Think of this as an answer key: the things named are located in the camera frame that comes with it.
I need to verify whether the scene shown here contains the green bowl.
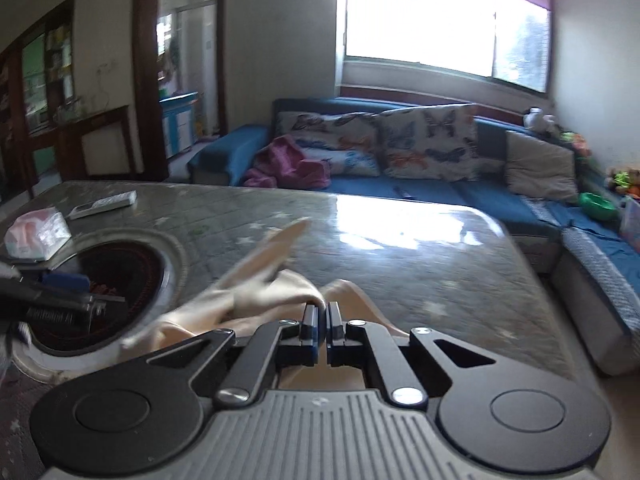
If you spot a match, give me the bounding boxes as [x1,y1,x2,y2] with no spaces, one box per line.
[578,192,618,222]

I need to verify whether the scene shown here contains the clear plastic storage box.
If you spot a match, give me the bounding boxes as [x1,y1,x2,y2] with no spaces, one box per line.
[620,195,640,252]

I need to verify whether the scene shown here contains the colourful plush toys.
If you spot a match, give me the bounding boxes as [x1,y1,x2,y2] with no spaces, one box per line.
[605,168,640,200]

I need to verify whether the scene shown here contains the panda plush toy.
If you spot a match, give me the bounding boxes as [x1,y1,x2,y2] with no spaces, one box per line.
[523,107,558,134]

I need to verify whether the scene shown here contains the pink white tissue pack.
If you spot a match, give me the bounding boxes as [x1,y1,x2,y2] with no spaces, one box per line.
[4,207,72,261]

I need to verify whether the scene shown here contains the left butterfly cushion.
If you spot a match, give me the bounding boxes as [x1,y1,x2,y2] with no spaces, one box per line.
[276,112,381,177]

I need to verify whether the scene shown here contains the butterfly cushion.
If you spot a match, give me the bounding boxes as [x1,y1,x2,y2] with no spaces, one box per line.
[276,112,381,177]
[376,104,478,182]

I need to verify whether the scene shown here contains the window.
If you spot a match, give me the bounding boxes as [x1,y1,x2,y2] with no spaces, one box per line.
[345,0,552,93]

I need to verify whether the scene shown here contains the cream sweatshirt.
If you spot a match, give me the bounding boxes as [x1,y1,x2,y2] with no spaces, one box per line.
[117,218,408,362]

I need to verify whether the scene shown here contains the grey remote control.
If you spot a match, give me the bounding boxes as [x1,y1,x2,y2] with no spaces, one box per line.
[68,191,138,220]

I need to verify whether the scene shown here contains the blue white cabinet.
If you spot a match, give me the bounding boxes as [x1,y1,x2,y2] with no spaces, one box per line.
[160,92,198,158]

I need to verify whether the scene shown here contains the dark wooden sideboard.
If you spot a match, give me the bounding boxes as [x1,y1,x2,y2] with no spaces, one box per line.
[1,106,137,197]

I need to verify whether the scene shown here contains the magenta cloth on sofa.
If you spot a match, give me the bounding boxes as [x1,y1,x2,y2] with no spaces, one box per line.
[243,134,331,190]

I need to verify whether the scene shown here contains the right butterfly cushion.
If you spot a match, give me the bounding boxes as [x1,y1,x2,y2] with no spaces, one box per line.
[376,104,478,182]

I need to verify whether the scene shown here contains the grey plain cushion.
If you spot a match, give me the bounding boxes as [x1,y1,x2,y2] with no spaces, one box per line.
[504,131,578,203]

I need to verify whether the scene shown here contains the blue corner sofa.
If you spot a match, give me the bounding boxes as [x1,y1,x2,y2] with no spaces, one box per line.
[188,98,639,375]

